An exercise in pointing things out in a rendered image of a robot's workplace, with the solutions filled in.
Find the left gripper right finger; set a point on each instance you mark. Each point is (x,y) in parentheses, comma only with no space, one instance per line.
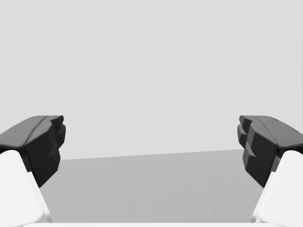
(265,146)

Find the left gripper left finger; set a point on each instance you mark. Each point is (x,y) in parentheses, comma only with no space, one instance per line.
(35,146)

